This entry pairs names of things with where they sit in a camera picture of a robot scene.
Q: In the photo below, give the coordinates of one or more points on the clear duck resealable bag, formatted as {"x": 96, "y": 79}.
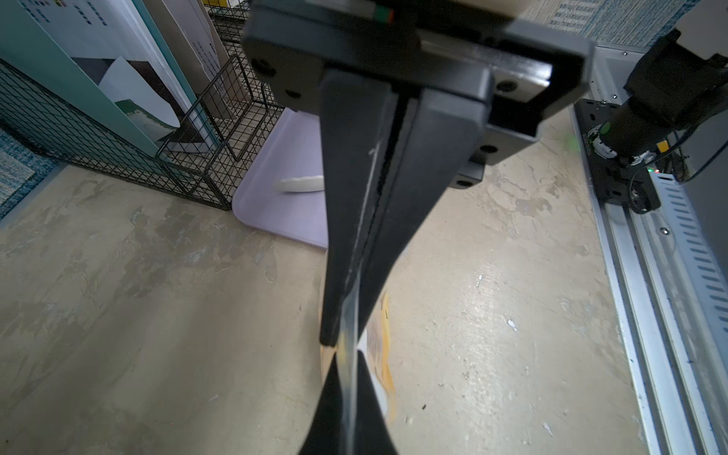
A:
{"x": 375, "y": 344}

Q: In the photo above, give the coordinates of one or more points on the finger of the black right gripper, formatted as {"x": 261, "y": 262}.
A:
{"x": 436, "y": 135}
{"x": 355, "y": 124}

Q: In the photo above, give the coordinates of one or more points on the black wire file organizer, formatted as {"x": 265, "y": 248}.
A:
{"x": 208, "y": 170}

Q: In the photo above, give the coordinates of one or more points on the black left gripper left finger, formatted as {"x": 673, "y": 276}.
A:
{"x": 324, "y": 435}

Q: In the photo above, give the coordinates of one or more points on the lilac plastic tray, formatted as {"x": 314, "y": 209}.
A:
{"x": 292, "y": 149}

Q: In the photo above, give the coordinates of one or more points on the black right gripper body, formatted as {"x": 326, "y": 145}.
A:
{"x": 526, "y": 72}

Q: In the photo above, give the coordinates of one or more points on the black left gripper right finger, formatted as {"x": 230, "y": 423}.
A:
{"x": 371, "y": 433}

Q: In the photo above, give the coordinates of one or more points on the white paper sheets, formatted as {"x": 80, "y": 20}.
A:
{"x": 110, "y": 42}

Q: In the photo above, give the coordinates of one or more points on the metal tongs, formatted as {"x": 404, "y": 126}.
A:
{"x": 305, "y": 184}

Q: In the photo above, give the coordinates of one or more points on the green folder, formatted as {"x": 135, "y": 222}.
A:
{"x": 27, "y": 47}

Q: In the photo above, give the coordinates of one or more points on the brown envelope folder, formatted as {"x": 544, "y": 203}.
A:
{"x": 187, "y": 29}

